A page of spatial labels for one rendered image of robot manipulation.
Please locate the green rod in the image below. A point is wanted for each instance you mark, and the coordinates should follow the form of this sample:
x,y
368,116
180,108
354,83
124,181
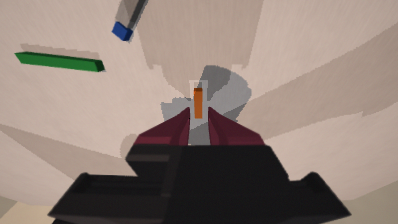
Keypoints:
x,y
60,61

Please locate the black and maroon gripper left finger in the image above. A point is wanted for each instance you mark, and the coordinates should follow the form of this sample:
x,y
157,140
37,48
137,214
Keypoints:
x,y
168,132

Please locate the small blue cube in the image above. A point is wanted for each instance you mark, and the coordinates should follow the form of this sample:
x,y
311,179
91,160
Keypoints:
x,y
121,31

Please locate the grey rod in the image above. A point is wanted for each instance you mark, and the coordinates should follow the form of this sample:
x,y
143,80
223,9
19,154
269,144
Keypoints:
x,y
129,11

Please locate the orange rod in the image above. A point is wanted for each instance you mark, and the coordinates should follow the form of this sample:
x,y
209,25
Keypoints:
x,y
198,103

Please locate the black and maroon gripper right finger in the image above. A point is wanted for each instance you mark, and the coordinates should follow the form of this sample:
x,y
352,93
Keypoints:
x,y
229,131

